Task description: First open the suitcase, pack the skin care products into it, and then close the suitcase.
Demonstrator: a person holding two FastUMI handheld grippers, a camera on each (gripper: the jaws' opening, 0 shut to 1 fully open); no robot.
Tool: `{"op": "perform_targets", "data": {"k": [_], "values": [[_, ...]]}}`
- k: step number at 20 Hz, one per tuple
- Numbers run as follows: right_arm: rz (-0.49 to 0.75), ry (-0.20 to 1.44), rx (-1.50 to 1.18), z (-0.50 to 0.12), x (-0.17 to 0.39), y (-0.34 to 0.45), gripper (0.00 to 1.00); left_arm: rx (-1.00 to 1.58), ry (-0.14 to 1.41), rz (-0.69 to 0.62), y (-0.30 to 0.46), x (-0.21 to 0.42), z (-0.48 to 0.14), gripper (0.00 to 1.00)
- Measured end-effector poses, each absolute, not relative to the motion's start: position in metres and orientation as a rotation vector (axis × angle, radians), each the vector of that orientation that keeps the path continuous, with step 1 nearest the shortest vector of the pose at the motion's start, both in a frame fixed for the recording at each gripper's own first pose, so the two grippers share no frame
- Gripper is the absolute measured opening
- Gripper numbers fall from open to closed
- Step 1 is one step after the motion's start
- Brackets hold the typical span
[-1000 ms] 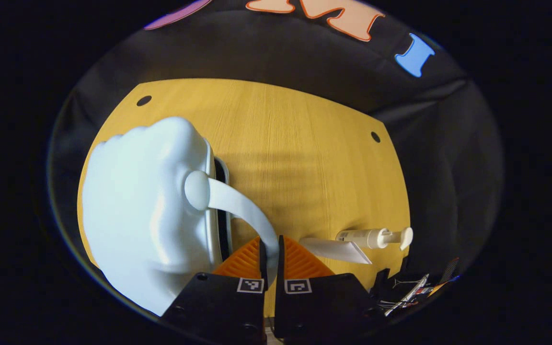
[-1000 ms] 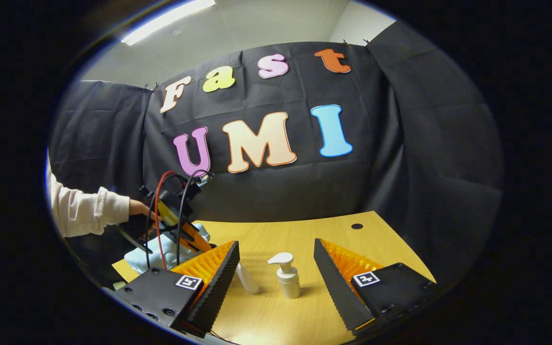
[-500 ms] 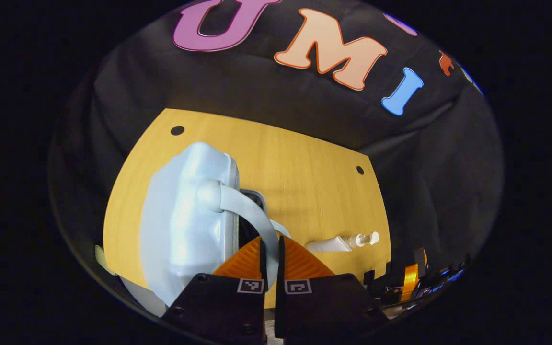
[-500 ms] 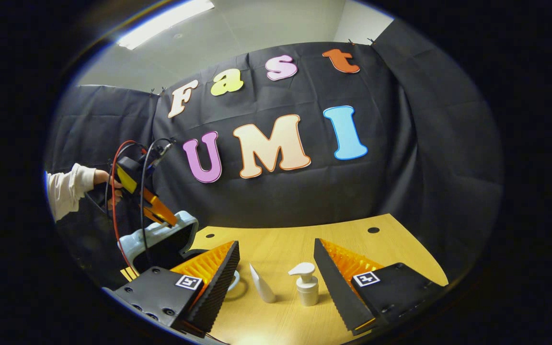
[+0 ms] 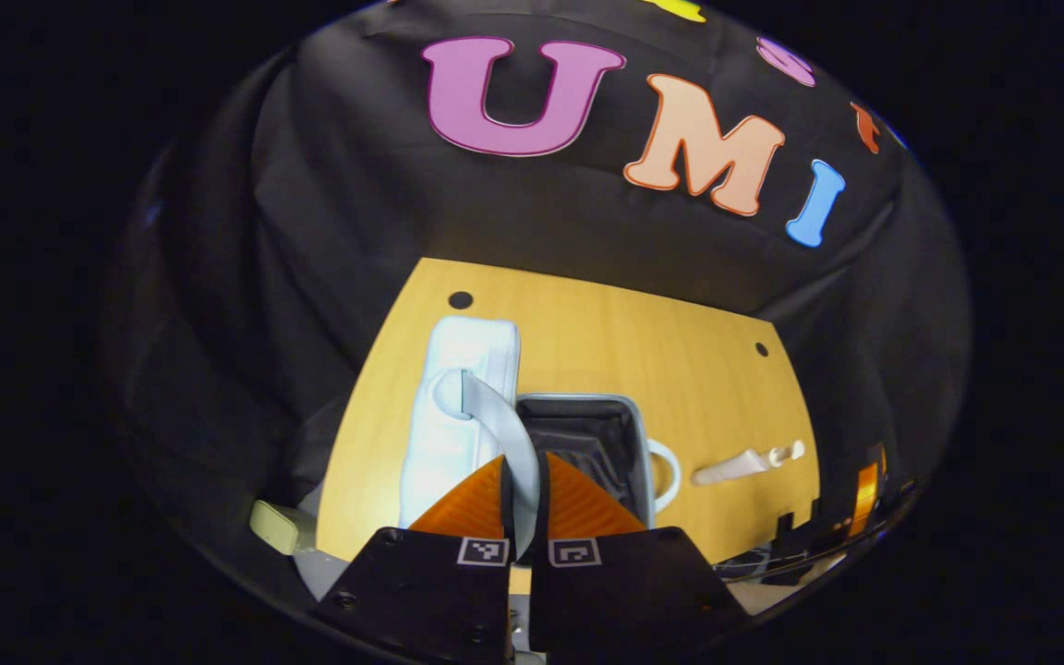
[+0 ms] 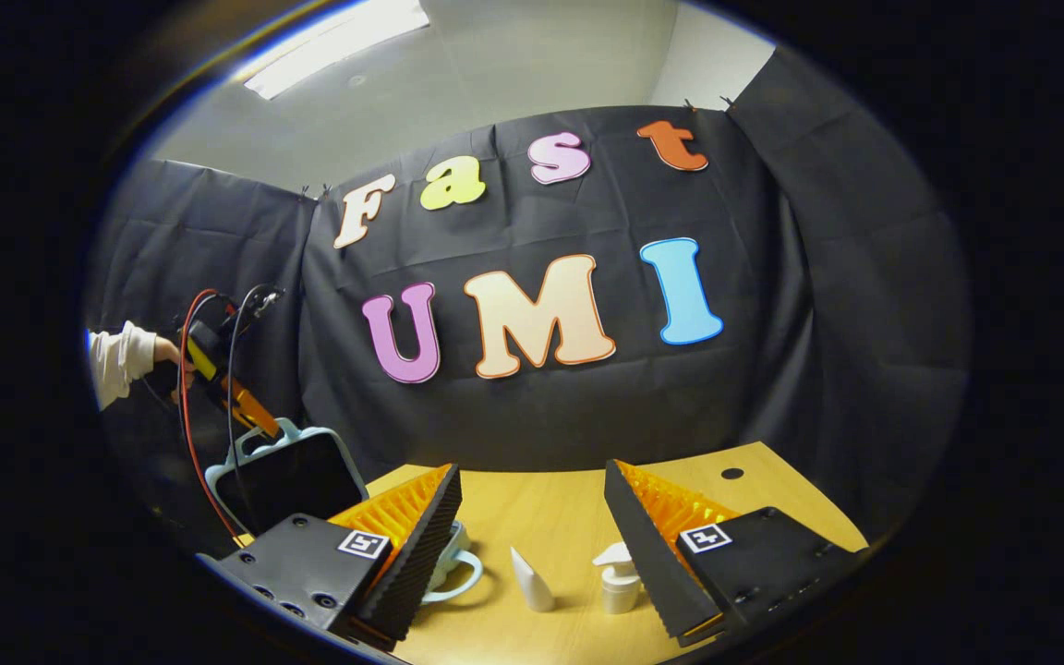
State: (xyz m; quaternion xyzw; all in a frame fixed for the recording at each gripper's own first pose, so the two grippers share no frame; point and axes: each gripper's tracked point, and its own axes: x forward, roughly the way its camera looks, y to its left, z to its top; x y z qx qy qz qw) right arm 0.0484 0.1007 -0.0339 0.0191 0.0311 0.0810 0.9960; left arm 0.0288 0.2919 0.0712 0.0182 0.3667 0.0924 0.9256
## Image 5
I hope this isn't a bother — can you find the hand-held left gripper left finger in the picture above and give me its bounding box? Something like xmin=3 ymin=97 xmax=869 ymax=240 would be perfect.
xmin=310 ymin=453 xmax=514 ymax=665

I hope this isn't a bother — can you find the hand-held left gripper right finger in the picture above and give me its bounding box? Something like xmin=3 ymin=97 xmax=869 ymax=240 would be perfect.
xmin=528 ymin=450 xmax=750 ymax=659

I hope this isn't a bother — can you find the white cream tube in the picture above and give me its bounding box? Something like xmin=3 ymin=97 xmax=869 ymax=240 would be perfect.
xmin=691 ymin=440 xmax=807 ymax=488

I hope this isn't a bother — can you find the light blue suitcase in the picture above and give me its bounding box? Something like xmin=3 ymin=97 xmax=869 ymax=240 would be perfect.
xmin=398 ymin=316 xmax=683 ymax=546

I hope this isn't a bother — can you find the pale yellow object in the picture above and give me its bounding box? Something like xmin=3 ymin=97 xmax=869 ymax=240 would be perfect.
xmin=248 ymin=500 xmax=316 ymax=556

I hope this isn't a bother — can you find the black backdrop cloth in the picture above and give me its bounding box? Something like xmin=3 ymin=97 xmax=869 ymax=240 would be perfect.
xmin=98 ymin=0 xmax=972 ymax=592

